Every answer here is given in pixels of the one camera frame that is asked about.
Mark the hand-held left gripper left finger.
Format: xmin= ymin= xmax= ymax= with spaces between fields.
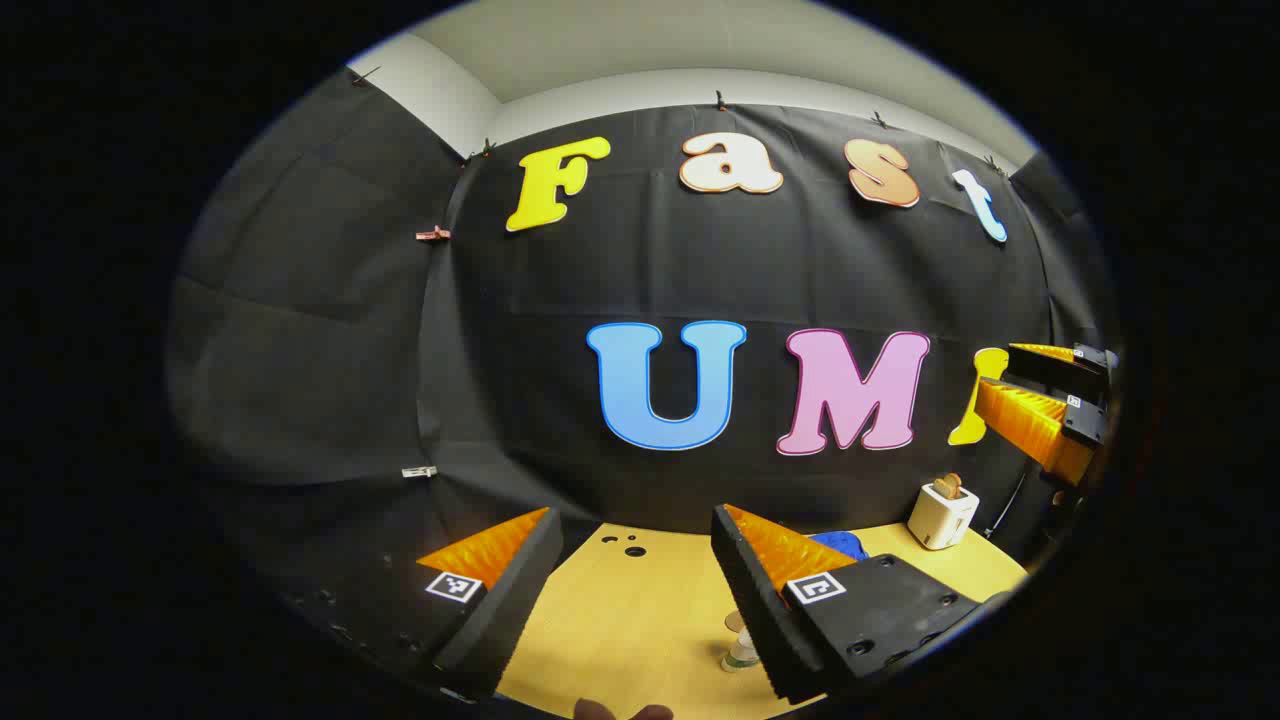
xmin=275 ymin=507 xmax=564 ymax=701

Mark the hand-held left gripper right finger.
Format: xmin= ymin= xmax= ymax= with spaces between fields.
xmin=710 ymin=503 xmax=1011 ymax=706

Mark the clear plastic water bottle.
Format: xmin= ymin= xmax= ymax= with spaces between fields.
xmin=720 ymin=608 xmax=763 ymax=673

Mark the blue towel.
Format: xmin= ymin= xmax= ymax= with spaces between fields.
xmin=808 ymin=531 xmax=871 ymax=563

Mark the white toaster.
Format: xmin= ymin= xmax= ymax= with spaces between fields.
xmin=907 ymin=480 xmax=981 ymax=551

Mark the black backdrop cloth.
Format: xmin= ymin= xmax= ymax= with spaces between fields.
xmin=165 ymin=65 xmax=1121 ymax=601

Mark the black toaster cable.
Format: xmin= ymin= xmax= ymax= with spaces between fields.
xmin=985 ymin=465 xmax=1031 ymax=541

